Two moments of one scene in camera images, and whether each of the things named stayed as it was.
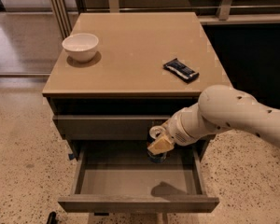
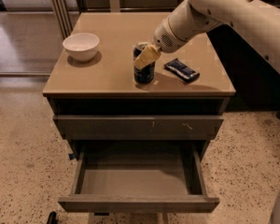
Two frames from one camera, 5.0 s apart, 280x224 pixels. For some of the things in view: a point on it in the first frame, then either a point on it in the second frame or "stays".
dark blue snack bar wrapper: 181,70 stays
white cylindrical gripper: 176,131 → 164,38
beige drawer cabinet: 149,68 stays
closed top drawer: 106,127 stays
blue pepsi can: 155,158 → 146,75
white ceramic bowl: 81,47 stays
